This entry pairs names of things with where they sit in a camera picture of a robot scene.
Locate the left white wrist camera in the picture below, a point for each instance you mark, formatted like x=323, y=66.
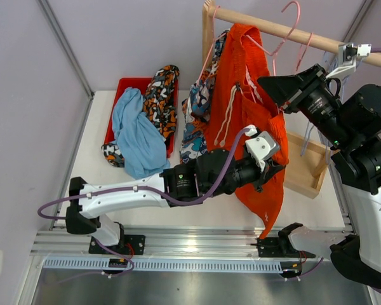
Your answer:
x=261, y=146

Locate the red plastic bin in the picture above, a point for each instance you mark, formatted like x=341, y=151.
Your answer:
x=141, y=84

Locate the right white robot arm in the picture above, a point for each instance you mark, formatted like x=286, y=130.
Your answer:
x=353, y=128

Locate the camouflage orange grey shorts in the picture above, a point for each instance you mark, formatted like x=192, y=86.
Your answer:
x=157, y=108

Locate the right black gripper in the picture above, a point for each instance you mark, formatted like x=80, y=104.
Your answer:
x=283, y=88

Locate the light blue shorts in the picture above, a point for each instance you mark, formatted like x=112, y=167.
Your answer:
x=140, y=143

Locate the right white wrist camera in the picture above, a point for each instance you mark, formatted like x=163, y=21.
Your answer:
x=347, y=57

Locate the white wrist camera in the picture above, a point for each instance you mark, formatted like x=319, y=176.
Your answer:
x=261, y=146
x=347, y=57

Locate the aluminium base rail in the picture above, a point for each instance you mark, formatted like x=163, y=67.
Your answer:
x=156, y=249

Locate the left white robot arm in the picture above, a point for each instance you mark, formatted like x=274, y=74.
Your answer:
x=184, y=185

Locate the blue wire hanger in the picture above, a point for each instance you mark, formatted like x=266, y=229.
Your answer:
x=328, y=60
x=307, y=137

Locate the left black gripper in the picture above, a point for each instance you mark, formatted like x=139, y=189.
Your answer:
x=272, y=168

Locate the blue orange patterned shorts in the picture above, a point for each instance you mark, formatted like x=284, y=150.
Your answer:
x=196, y=107

